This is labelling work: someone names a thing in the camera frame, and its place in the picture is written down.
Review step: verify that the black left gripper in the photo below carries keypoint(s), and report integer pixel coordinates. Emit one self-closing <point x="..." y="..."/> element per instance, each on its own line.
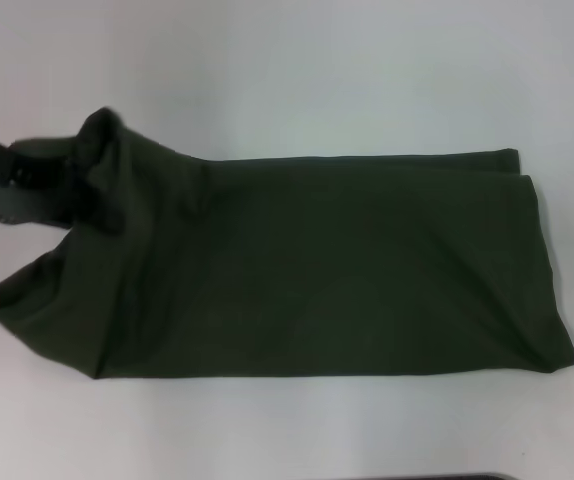
<point x="22" y="190"/>

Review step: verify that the dark green FREE t-shirt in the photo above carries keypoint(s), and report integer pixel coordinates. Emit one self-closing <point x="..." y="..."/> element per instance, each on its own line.
<point x="317" y="260"/>

